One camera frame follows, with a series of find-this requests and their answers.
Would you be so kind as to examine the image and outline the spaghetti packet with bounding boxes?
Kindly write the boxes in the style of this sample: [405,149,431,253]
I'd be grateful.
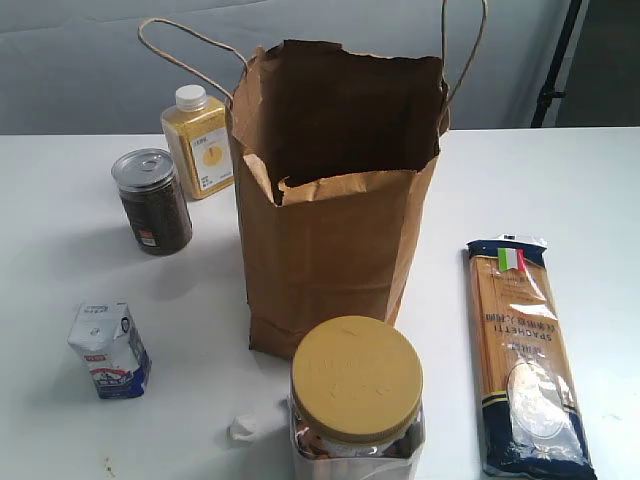
[467,235,596,479]

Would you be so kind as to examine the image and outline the brown paper bag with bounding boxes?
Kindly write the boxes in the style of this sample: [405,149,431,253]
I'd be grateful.
[137,0,489,360]

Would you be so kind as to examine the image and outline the yellow millet bottle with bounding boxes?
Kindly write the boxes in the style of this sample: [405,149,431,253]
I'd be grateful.
[161,85,233,200]

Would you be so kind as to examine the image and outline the yellow lid clear jar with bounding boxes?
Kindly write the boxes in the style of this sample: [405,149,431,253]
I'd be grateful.
[289,316,426,479]

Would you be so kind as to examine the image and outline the dark beans can jar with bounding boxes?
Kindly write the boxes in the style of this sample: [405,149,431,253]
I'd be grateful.
[111,148,192,256]

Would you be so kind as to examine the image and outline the small milk carton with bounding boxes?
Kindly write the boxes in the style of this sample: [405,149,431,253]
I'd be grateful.
[67,302,151,400]

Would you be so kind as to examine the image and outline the black light stand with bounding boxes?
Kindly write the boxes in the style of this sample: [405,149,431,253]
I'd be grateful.
[530,0,583,129]

